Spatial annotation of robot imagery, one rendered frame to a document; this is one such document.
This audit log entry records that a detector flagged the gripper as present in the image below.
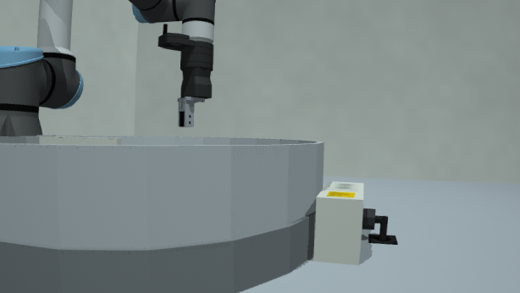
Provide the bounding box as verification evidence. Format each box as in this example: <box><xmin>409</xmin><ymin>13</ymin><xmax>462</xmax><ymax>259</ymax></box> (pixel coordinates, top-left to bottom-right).
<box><xmin>158</xmin><ymin>21</ymin><xmax>214</xmax><ymax>127</ymax></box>

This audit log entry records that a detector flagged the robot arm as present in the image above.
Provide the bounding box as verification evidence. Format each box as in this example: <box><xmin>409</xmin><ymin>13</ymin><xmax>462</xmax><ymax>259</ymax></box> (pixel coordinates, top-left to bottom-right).
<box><xmin>0</xmin><ymin>0</ymin><xmax>216</xmax><ymax>136</ymax></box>

